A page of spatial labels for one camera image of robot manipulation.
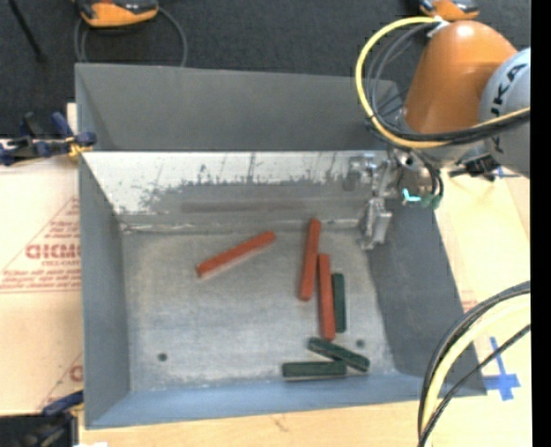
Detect dark green flat block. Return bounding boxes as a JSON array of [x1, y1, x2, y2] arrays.
[[281, 359, 349, 383], [306, 336, 371, 373], [330, 272, 348, 334]]

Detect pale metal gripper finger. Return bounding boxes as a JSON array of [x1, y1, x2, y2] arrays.
[[357, 196, 394, 251], [347, 155, 384, 192]]

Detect red-brown flat block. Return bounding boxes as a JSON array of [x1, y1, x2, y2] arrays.
[[297, 218, 323, 303], [195, 230, 277, 280], [316, 252, 338, 342]]

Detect grey metal bin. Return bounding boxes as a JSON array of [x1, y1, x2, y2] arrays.
[[74, 62, 487, 430]]

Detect black cylinder on white bracket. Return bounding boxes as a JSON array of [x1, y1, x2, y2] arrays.
[[447, 154, 503, 180]]

